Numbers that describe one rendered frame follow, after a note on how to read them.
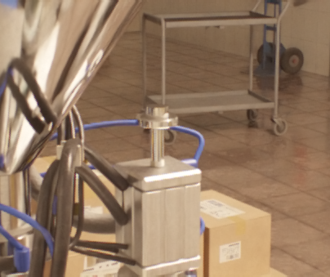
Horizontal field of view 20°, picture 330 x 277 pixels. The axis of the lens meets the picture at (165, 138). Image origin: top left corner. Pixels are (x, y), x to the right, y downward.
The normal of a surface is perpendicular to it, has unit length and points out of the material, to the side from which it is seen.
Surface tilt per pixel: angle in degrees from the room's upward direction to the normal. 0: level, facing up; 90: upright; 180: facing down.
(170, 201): 90
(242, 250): 90
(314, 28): 90
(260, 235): 90
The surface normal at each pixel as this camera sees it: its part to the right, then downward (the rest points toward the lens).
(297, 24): -0.87, 0.11
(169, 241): 0.49, 0.21
